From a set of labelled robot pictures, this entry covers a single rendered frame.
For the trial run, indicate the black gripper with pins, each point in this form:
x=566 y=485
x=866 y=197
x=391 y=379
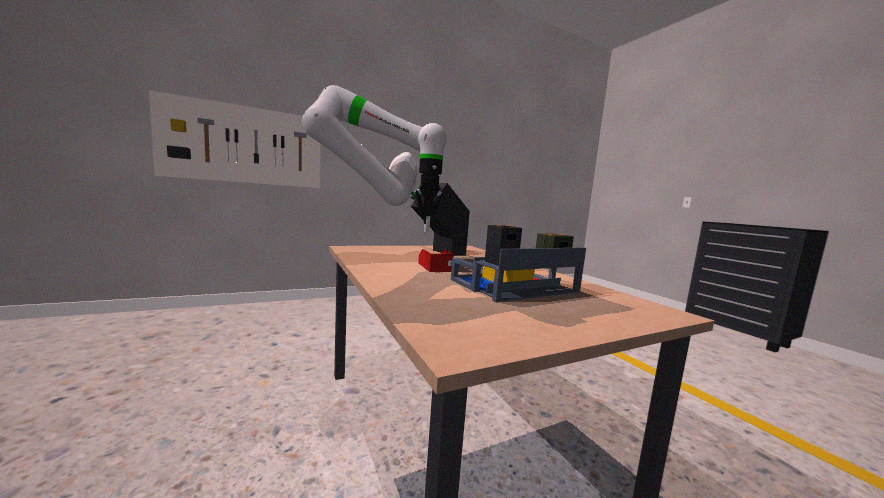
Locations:
x=429 y=191

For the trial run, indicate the yellow bin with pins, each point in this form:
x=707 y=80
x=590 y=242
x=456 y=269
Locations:
x=510 y=276

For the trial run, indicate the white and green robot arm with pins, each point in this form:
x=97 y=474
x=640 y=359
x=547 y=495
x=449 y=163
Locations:
x=322 y=123

